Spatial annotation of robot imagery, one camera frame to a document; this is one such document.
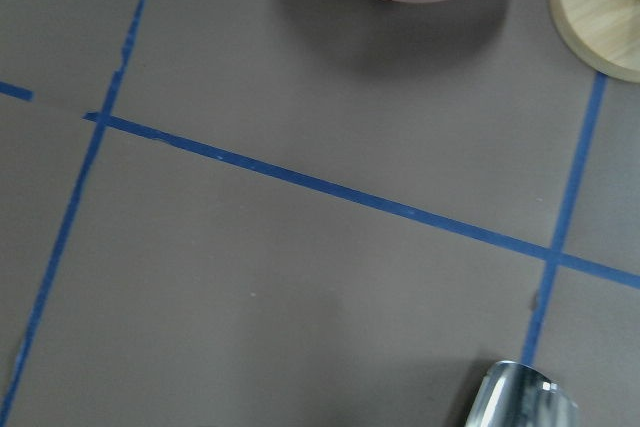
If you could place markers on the wooden round stand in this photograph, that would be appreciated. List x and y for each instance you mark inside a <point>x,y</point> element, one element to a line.
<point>604,34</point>

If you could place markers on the steel ice scoop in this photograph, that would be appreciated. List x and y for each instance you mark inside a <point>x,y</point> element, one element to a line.
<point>513,395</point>

